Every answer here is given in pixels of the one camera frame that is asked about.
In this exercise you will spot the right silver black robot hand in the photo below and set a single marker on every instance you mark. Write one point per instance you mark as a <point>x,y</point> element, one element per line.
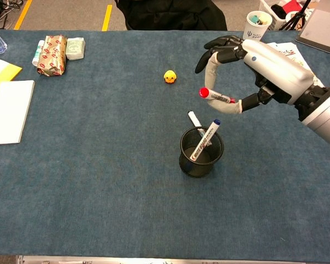
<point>275,68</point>

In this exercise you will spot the red cap whiteboard marker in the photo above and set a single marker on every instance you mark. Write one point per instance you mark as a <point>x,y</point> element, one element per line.
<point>220,96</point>

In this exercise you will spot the black tripod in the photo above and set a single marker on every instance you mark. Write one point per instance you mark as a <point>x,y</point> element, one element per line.
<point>297,17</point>

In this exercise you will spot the silver metal rail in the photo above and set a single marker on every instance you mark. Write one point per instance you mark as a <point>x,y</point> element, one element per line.
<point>154,260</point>

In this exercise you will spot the grey flat box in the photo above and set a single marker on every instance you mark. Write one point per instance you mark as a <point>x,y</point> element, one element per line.
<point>323,30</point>

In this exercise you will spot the red box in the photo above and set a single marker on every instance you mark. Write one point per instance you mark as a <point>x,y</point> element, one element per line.
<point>291,5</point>

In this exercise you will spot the white green glue stick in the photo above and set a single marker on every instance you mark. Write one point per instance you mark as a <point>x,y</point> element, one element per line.
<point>38,53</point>

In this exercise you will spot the black cap whiteboard marker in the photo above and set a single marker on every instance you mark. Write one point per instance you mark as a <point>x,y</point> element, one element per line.
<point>193,118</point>

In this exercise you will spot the white plastic basket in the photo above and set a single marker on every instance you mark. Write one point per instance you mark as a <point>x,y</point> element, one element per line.
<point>275,23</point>

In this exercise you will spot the yellow paper sheet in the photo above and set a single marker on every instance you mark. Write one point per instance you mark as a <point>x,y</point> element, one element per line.
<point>5,70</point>

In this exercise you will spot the white peanut snack bag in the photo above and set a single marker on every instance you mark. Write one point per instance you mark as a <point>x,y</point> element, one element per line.
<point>288,50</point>

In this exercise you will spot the brown red-print wrapped package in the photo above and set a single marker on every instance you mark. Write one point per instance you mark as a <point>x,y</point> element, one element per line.
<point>51,55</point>

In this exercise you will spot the white paper cup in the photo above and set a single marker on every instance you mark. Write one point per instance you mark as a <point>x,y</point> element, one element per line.
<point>255,30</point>

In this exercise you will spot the blue cap whiteboard marker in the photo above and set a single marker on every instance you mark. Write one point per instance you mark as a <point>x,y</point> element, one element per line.
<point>209,136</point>

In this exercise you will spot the blue felt table mat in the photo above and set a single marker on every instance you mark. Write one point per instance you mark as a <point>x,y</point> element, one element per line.
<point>99,165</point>

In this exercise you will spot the person in dark clothing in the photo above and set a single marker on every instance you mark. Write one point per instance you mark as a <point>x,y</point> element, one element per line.
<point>170,13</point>

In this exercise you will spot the teal small block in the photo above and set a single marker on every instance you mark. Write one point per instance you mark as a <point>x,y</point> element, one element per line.
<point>254,19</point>

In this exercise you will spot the yellow duck toy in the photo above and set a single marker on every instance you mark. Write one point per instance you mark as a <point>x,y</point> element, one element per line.
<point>170,77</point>

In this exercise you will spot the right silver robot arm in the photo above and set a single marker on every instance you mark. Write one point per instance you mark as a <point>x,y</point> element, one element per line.
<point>324,115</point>

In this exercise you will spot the white notebook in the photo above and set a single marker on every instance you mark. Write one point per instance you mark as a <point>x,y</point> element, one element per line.
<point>8,112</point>

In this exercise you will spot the black mesh pen cup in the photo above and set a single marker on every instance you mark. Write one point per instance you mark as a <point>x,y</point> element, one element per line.
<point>200,171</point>

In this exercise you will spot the green white tissue pack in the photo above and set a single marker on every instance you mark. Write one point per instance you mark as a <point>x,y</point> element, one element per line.
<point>75,49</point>

